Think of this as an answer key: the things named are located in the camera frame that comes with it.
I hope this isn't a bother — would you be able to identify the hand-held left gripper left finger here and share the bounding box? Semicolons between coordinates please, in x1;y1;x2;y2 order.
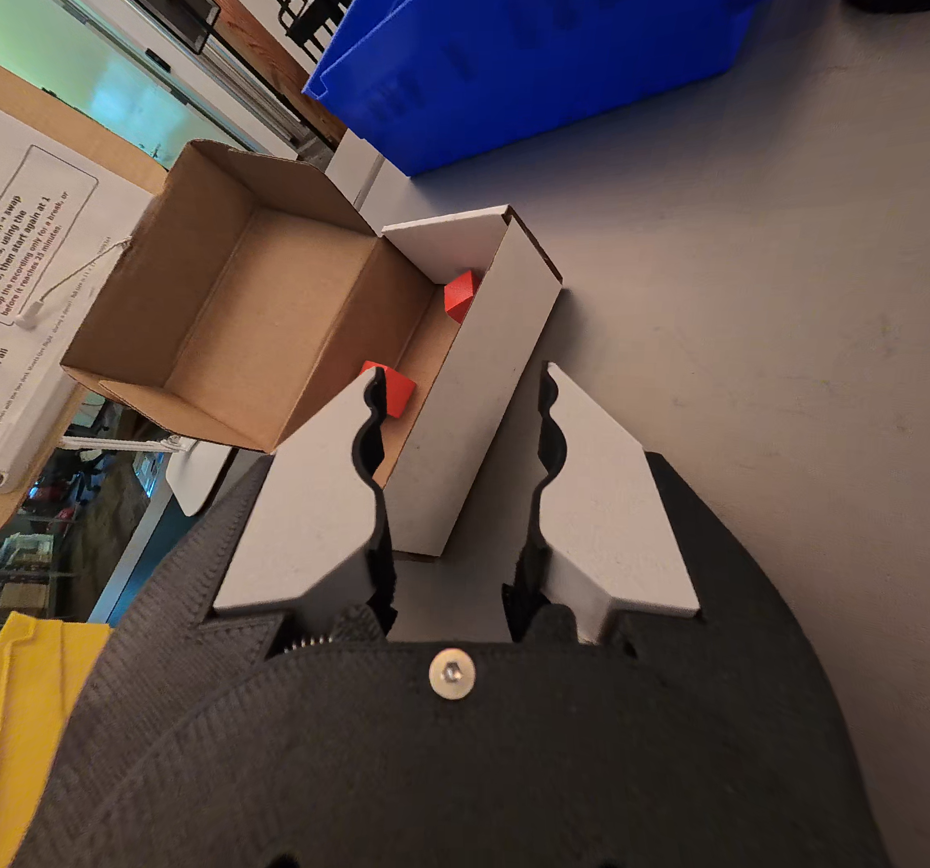
213;365;398;638

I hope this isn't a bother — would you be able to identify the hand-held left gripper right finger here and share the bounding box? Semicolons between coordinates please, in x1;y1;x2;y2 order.
501;361;702;644

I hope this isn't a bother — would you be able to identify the red cube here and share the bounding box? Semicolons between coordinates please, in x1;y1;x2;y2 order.
361;361;417;420
443;270;485;324

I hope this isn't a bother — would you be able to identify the white cardboard box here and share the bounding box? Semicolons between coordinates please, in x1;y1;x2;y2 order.
60;139;564;562

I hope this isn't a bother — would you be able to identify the yellow plastic bin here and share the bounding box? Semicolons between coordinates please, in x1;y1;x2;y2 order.
0;611;113;865

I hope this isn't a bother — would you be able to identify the blue plastic bin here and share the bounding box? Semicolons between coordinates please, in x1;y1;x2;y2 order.
301;0;782;179

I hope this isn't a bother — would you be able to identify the white metal plate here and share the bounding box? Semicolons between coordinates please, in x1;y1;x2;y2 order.
166;439;235;518

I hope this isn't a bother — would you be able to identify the white instruction board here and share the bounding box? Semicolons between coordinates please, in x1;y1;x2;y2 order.
0;108;157;495

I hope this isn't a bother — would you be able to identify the glass sliding door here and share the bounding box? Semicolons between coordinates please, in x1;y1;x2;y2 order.
0;0;295;157

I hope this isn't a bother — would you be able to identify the wooden beam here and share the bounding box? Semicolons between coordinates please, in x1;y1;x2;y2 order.
156;0;348;150

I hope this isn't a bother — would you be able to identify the steel tether cable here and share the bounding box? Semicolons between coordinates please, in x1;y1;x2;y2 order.
62;432;193;456

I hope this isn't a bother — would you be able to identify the white cord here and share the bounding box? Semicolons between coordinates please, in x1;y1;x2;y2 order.
13;234;133;331

